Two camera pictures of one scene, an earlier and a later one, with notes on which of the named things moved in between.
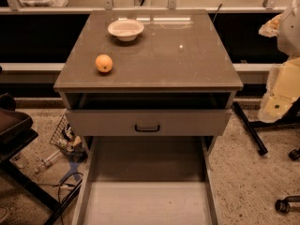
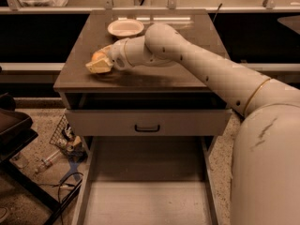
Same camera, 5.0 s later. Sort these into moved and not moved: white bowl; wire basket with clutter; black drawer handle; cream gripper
Moved: cream gripper
Not moved: wire basket with clutter; black drawer handle; white bowl
